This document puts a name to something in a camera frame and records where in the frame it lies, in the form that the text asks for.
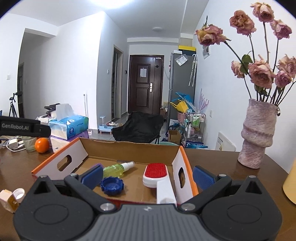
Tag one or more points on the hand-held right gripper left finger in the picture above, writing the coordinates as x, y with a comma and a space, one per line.
92, 177

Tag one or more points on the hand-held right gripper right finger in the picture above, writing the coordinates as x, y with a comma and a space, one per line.
203, 177

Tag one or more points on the blue ridged cap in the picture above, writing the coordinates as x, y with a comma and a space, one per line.
112, 186

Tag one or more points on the green spray bottle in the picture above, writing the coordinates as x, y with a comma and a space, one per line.
113, 170

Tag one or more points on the red lint brush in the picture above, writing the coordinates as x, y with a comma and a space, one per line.
155, 171

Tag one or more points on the red cardboard box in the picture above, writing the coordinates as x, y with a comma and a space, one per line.
138, 153

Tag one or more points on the beige flip-lid box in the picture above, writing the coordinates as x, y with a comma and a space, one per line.
9, 200

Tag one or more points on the black tripod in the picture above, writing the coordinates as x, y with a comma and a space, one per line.
12, 109

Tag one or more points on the glass cup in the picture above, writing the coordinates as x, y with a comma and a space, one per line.
29, 144

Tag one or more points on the orange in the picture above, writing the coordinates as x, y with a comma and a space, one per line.
42, 145

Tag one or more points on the white panel heater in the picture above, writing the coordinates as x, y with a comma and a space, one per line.
225, 144

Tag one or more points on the white purple tissue pack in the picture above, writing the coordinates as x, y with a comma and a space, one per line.
59, 142

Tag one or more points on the small cardboard box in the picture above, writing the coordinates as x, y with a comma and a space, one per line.
174, 136

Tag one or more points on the blue pet feeder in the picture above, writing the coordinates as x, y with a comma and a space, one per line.
104, 128

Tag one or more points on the blue tissue pack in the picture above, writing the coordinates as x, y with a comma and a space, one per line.
69, 127

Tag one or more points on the storage trolley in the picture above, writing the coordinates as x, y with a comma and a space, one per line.
195, 122

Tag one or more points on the black folding chair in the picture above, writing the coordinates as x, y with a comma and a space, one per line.
138, 127

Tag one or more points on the pink ceramic vase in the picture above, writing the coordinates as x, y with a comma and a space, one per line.
256, 134

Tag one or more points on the yellow watering can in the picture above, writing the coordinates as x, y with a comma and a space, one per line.
182, 106

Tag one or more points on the yellow thermos jug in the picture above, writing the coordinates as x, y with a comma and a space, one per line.
291, 188

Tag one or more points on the dark wooden door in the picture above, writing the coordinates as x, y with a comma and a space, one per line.
143, 97

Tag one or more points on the grey refrigerator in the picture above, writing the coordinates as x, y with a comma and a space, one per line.
180, 81

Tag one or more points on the folded umbrella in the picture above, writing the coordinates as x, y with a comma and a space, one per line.
193, 71

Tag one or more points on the white paper notice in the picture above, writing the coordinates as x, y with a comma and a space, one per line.
143, 72

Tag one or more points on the bunch of dried roses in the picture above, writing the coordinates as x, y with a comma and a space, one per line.
261, 74

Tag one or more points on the yellow and black box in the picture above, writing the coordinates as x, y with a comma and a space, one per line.
187, 48

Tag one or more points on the round ceiling lamp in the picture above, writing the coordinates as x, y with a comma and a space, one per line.
157, 29

